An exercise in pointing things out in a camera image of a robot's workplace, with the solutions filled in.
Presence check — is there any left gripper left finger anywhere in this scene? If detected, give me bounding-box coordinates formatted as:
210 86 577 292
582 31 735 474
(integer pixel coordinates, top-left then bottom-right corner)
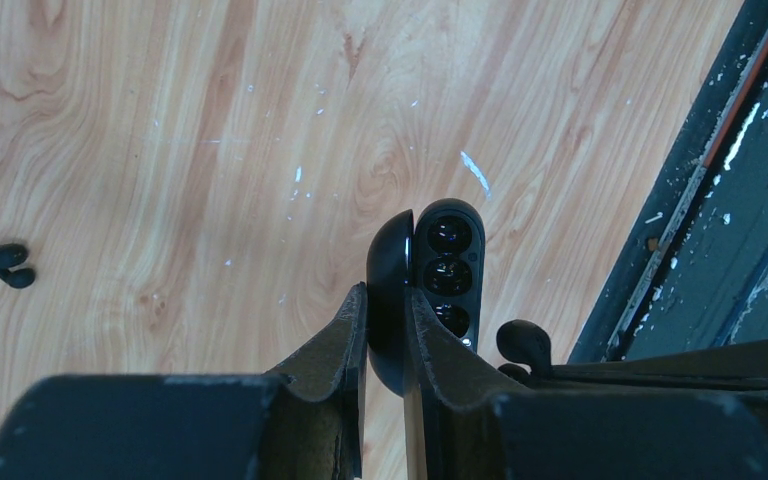
0 283 367 479

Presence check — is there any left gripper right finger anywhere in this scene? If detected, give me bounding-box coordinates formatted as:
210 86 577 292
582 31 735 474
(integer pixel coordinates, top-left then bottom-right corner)
404 289 768 479

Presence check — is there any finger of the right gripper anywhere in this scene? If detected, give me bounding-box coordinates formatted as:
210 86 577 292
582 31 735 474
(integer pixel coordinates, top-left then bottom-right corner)
549 340 768 398

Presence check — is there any black earbud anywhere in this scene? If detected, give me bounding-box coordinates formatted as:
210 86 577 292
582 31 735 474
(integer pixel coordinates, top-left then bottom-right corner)
0 243 36 289
496 319 553 385

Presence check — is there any black earbud charging case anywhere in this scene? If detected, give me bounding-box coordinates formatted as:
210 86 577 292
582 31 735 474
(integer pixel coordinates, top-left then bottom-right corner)
366 198 486 397

